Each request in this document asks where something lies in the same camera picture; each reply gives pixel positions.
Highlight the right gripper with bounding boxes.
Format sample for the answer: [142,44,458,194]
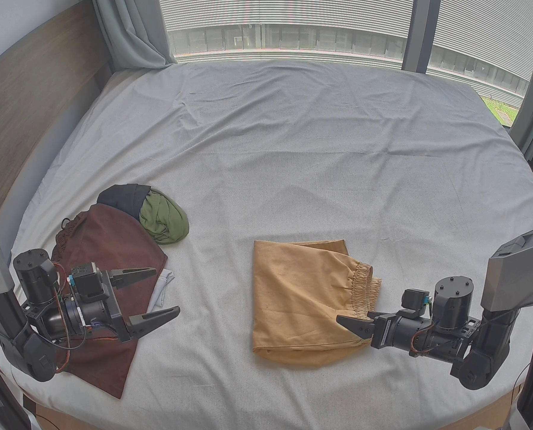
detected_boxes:
[336,310,434,354]

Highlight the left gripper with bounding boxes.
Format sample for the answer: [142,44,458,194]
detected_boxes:
[65,266,181,344]

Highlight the tan shorts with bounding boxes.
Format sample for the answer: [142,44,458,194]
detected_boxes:
[252,239,384,367]

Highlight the bed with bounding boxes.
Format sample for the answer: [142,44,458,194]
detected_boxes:
[0,0,533,430]

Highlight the white garment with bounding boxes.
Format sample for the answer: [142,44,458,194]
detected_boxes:
[148,269,176,310]

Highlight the brown shorts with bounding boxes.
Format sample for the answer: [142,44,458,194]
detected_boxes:
[51,205,169,400]

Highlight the green garment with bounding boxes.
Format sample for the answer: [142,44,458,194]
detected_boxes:
[139,188,190,245]

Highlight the black garment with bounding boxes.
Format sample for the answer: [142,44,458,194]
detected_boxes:
[97,184,153,218]

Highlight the window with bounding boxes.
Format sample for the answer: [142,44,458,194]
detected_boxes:
[152,0,533,133]

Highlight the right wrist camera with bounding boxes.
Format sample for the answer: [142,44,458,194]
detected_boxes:
[401,288,430,320]

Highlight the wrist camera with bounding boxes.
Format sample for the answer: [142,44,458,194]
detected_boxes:
[401,288,430,320]
[67,262,109,302]

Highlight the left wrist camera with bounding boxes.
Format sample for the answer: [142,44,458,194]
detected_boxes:
[67,262,109,302]

